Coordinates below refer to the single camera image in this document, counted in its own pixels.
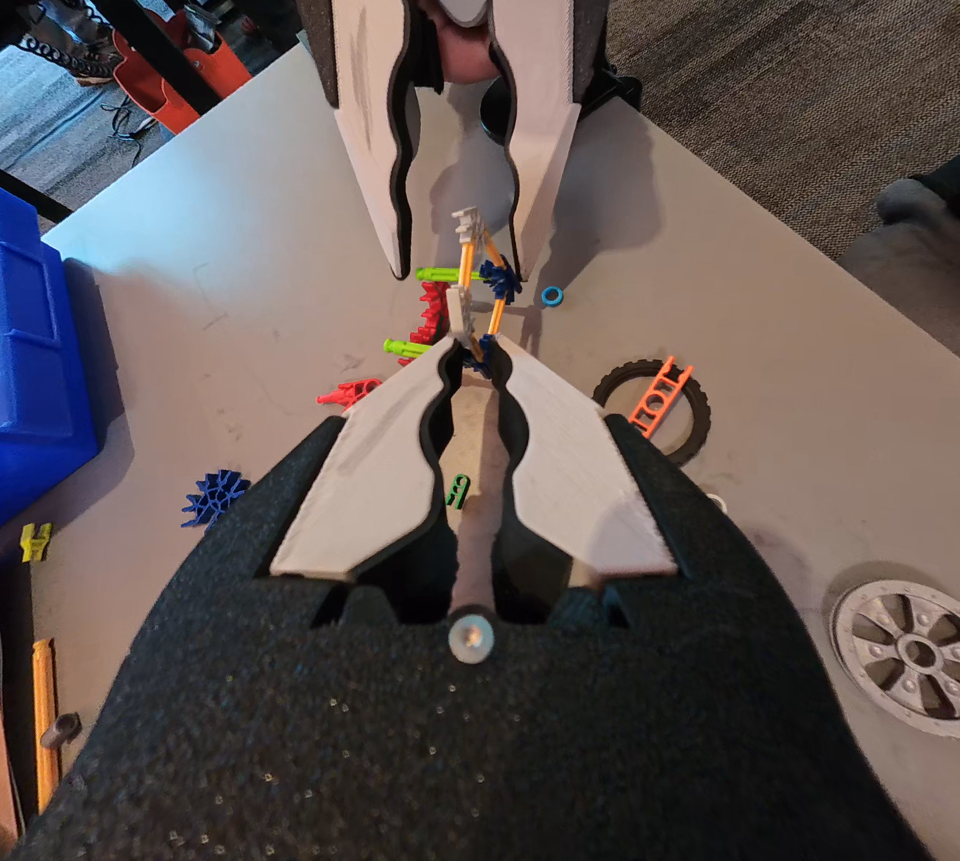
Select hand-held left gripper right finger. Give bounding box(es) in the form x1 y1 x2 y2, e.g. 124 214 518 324
491 338 680 624

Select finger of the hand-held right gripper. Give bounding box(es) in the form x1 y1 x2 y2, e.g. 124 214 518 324
487 0 584 282
328 0 423 279

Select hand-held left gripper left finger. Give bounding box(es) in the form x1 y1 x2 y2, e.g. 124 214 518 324
268 336 462 624

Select red connectors with green clip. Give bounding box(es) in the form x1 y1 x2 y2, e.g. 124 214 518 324
408 280 452 347

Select colourful rod connector toy model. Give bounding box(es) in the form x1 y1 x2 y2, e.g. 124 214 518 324
383 205 525 379

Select person's right hand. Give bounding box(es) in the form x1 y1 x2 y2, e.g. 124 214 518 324
441 23 504 87

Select black chair armrest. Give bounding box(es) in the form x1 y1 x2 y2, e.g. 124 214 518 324
480 60 644 144

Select red connector with white rod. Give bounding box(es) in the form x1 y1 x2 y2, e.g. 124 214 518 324
315 378 384 413

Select orange tote bin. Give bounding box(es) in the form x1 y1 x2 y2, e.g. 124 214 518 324
111 4 253 135

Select orange connector piece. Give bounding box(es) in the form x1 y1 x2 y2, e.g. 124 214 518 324
629 355 696 441

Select black toy tyre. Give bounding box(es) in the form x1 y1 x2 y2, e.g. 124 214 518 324
591 357 713 469

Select blue snowflake connector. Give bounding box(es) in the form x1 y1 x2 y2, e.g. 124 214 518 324
180 468 253 531

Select grey toy wheel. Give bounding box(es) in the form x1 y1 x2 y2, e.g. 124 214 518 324
829 579 960 740

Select blue plastic bin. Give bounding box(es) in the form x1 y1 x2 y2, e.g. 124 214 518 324
0 188 104 530

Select black stand pole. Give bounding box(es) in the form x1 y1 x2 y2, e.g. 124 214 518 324
0 165 74 219

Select grey connector piece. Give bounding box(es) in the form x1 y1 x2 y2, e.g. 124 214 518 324
38 712 83 750

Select person's leg in jeans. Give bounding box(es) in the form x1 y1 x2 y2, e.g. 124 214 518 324
834 156 960 354

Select orange toy rod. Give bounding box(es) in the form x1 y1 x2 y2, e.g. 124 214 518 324
30 637 62 815

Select black coiled cable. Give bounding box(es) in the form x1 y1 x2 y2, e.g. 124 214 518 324
18 0 123 84

